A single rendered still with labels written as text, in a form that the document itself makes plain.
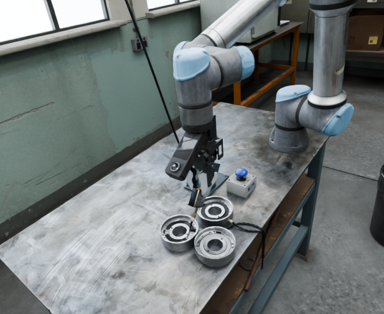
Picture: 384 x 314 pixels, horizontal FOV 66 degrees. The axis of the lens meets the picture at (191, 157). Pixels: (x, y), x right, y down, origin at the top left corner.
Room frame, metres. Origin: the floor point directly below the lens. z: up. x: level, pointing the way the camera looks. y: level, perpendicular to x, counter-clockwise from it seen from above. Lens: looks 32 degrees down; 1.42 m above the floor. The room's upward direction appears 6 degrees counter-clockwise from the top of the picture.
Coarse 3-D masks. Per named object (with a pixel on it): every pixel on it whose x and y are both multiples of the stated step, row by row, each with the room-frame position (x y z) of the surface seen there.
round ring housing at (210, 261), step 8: (200, 232) 0.55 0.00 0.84; (208, 232) 0.56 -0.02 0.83; (216, 232) 0.56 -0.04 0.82; (224, 232) 0.56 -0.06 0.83; (200, 240) 0.54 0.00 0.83; (208, 240) 0.53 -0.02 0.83; (216, 240) 0.54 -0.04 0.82; (224, 240) 0.53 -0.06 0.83; (232, 240) 0.52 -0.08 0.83; (208, 248) 0.53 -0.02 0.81; (224, 248) 0.50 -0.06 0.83; (232, 248) 0.50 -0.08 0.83; (200, 256) 0.48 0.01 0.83; (224, 256) 0.47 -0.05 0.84; (232, 256) 0.48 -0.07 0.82; (208, 264) 0.47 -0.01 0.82; (216, 264) 0.47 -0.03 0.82; (224, 264) 0.47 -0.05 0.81
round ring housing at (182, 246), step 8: (176, 216) 0.63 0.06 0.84; (184, 216) 0.62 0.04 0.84; (168, 224) 0.61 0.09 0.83; (176, 224) 0.60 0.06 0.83; (184, 224) 0.60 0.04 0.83; (192, 224) 0.60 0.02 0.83; (160, 232) 0.57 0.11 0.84; (176, 232) 0.60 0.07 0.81; (184, 232) 0.59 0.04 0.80; (168, 240) 0.54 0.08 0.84; (192, 240) 0.54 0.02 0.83; (168, 248) 0.55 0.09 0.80; (176, 248) 0.53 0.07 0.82; (184, 248) 0.53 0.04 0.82
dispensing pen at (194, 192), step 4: (200, 184) 0.61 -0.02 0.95; (196, 188) 0.60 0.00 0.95; (200, 188) 0.61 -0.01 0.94; (192, 192) 0.60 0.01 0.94; (196, 192) 0.59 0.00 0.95; (192, 196) 0.59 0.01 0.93; (196, 196) 0.58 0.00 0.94; (192, 200) 0.58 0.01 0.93; (188, 204) 0.58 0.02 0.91; (192, 204) 0.58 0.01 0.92; (196, 208) 0.58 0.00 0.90; (192, 212) 0.58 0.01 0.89; (196, 212) 0.58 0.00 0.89; (192, 216) 0.57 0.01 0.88; (192, 220) 0.57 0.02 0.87
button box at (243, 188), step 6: (234, 174) 0.78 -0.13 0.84; (252, 174) 0.77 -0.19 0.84; (228, 180) 0.76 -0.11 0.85; (234, 180) 0.75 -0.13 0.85; (240, 180) 0.75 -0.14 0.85; (246, 180) 0.75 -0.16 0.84; (252, 180) 0.74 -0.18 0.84; (228, 186) 0.75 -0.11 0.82; (234, 186) 0.74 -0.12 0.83; (240, 186) 0.72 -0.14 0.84; (246, 186) 0.72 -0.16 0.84; (252, 186) 0.74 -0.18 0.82; (234, 192) 0.74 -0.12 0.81; (240, 192) 0.72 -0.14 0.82; (246, 192) 0.72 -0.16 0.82
